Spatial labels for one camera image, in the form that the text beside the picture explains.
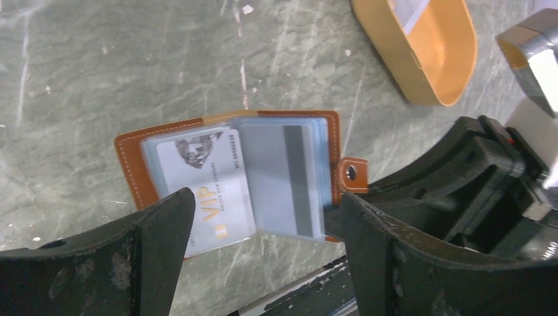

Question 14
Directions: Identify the grey magnetic stripe card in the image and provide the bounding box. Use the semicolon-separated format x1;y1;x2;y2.
238;125;324;242

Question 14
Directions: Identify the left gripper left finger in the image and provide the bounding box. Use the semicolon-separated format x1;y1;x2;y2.
1;188;195;315

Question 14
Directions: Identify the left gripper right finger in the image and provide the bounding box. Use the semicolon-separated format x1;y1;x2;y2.
340;193;557;315

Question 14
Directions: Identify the brown leather card holder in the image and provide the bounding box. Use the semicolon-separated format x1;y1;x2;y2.
114;110;368;242

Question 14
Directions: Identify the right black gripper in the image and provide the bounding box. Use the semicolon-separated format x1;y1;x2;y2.
361;116;557;261

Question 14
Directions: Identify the orange oval tray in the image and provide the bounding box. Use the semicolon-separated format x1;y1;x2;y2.
351;0;478;107

